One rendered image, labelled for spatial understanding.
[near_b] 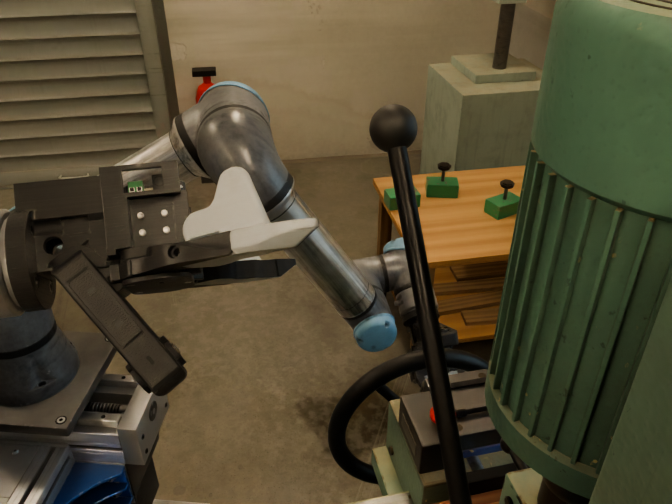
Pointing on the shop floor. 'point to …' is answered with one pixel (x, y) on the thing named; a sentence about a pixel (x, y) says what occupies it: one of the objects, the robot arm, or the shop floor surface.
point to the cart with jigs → (461, 239)
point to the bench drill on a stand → (481, 106)
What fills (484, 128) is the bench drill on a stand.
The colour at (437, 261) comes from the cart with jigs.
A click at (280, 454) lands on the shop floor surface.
